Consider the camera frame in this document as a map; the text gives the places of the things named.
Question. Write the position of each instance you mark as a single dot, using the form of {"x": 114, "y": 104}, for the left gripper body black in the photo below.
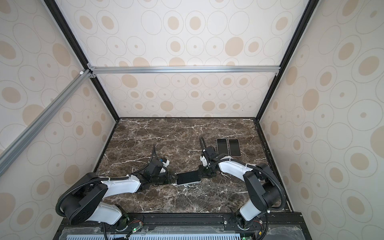
{"x": 161, "y": 180}

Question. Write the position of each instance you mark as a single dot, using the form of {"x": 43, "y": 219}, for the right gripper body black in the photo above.
{"x": 205, "y": 171}

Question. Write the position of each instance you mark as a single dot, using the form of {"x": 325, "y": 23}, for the light blue case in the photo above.
{"x": 222, "y": 147}
{"x": 189, "y": 183}

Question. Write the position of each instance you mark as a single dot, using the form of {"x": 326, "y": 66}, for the black phone purple edge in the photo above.
{"x": 234, "y": 147}

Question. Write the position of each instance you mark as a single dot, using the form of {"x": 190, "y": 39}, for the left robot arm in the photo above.
{"x": 84, "y": 200}

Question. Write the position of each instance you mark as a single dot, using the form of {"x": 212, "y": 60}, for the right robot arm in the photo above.
{"x": 265, "y": 191}

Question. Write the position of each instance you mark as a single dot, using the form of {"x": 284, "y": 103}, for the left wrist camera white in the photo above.
{"x": 165, "y": 165}

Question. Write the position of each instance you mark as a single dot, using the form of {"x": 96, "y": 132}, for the horizontal aluminium rail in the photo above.
{"x": 184, "y": 70}

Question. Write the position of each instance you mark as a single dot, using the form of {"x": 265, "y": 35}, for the black base frame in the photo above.
{"x": 191, "y": 226}

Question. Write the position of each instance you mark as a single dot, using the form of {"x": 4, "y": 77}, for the left slanted aluminium rail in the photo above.
{"x": 14, "y": 150}

